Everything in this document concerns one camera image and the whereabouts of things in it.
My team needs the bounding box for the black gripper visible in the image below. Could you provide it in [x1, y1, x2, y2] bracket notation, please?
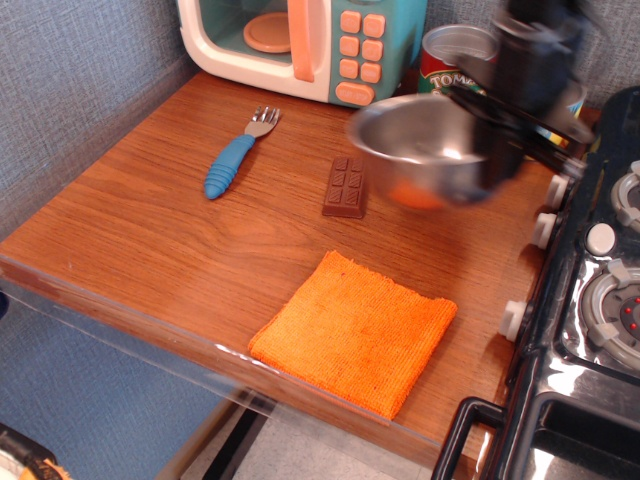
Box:
[450, 1, 595, 192]

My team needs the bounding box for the metal pot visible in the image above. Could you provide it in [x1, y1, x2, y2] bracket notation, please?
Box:
[346, 94, 492, 210]

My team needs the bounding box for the orange cloth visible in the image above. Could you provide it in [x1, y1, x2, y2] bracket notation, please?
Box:
[249, 251, 458, 420]

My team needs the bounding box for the white stove knob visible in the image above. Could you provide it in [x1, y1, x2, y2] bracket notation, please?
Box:
[531, 213, 557, 250]
[545, 175, 569, 210]
[499, 300, 527, 343]

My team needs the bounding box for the pineapple slices can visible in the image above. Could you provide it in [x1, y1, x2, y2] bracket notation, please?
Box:
[536, 80, 592, 147]

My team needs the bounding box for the tomato sauce can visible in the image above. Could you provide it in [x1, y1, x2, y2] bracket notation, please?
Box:
[418, 24, 498, 95]

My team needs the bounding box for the white round stove button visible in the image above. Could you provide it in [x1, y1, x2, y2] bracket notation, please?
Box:
[585, 223, 616, 256]

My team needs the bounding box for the chocolate bar toy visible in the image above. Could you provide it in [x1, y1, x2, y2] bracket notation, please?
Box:
[322, 157, 368, 219]

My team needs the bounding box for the toy microwave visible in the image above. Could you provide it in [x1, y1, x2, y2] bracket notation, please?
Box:
[177, 1, 427, 108]

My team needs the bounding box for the black toy stove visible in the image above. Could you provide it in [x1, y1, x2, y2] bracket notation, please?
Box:
[486, 87, 639, 479]

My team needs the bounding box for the black oven door handle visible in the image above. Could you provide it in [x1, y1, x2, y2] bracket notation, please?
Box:
[432, 396, 506, 480]

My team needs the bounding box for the blue handled fork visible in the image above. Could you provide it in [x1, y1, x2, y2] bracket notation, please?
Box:
[204, 106, 281, 200]

